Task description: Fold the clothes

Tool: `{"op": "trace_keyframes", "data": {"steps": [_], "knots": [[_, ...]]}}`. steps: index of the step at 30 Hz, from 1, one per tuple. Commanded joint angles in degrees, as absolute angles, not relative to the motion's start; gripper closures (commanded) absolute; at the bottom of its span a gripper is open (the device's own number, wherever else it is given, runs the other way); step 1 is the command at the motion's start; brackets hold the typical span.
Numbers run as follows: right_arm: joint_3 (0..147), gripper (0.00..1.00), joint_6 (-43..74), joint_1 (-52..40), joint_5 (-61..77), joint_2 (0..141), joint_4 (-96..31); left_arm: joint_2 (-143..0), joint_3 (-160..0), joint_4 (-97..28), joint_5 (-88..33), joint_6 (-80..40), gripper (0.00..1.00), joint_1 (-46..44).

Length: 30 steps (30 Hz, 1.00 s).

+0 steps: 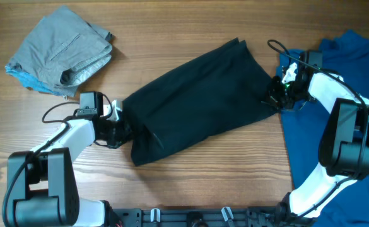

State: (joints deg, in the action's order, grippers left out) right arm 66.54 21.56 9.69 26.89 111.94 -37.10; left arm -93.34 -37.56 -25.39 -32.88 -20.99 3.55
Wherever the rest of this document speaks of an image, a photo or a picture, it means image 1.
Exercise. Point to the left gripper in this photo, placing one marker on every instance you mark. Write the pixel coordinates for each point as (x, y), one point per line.
(126, 136)

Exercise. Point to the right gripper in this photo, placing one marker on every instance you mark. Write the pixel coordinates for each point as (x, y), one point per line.
(273, 93)

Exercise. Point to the black shorts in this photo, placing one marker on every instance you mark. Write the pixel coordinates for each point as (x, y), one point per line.
(219, 91)

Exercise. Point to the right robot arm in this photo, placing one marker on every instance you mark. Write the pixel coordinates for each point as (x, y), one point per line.
(344, 146)

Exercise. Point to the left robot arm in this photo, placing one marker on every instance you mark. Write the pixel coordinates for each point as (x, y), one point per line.
(41, 186)

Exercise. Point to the blue shirt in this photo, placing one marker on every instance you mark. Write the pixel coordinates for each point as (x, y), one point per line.
(348, 57)

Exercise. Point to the folded grey shorts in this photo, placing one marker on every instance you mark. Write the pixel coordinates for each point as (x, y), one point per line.
(63, 51)

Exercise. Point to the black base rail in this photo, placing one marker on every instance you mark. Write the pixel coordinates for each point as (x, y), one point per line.
(226, 216)

